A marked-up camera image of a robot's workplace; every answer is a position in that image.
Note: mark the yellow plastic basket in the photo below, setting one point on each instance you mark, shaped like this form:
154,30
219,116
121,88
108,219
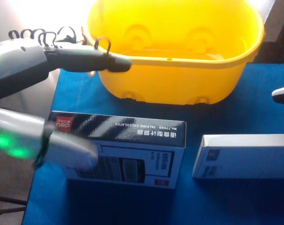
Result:
179,77

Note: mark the blue box with red label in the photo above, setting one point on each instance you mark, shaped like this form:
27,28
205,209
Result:
142,131

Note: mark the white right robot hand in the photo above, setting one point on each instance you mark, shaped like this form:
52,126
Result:
283,93

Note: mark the dark furniture frame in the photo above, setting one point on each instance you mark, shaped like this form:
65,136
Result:
278,28

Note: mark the blue table mat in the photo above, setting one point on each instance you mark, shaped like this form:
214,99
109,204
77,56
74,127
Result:
226,206

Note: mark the black stand legs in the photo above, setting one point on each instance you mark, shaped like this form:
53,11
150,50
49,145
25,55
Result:
8,209

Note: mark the white box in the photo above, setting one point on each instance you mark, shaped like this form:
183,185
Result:
247,157

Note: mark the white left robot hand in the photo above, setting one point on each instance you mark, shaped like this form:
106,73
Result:
17,58

